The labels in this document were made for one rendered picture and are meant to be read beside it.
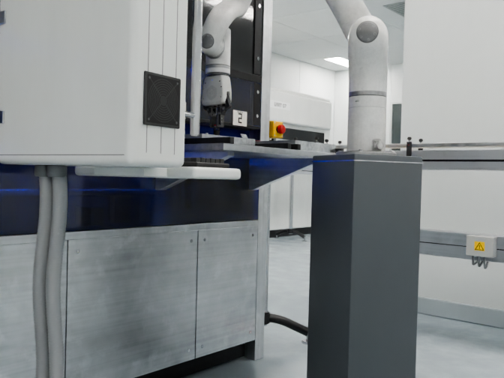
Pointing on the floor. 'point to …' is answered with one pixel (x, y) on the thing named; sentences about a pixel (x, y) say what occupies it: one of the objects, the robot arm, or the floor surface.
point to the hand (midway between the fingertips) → (217, 121)
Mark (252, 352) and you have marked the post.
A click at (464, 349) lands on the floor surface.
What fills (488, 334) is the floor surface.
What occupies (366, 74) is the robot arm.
